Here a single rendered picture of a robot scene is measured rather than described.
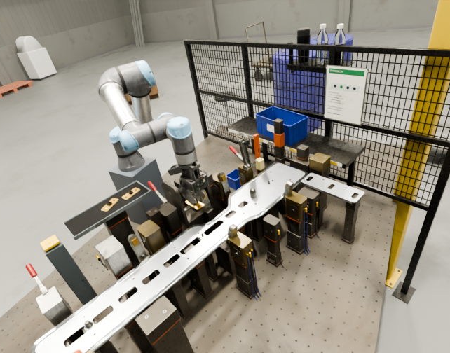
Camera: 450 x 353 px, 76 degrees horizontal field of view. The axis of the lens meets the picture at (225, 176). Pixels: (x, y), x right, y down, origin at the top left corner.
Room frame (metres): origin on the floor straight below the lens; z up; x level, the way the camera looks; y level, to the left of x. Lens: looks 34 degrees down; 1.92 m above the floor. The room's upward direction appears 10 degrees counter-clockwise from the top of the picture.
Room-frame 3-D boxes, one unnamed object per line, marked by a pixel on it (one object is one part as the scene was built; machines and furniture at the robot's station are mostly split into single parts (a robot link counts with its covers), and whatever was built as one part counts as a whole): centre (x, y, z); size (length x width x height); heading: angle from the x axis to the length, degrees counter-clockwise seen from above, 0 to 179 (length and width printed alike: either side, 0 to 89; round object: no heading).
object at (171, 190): (1.15, 0.19, 0.95); 0.18 x 0.13 x 0.49; 129
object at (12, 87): (9.32, 5.98, 0.06); 1.28 x 0.88 x 0.12; 145
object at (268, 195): (0.90, 0.15, 1.00); 1.38 x 0.22 x 0.02; 129
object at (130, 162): (1.49, 0.52, 1.15); 0.15 x 0.15 x 0.10
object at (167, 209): (1.07, 0.30, 0.89); 0.12 x 0.07 x 0.38; 39
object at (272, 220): (0.95, -0.18, 0.84); 0.10 x 0.05 x 0.29; 39
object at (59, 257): (0.88, 0.74, 0.92); 0.08 x 0.08 x 0.44; 39
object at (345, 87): (1.48, -0.72, 1.30); 0.23 x 0.02 x 0.31; 39
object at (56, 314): (0.70, 0.72, 0.88); 0.12 x 0.07 x 0.36; 39
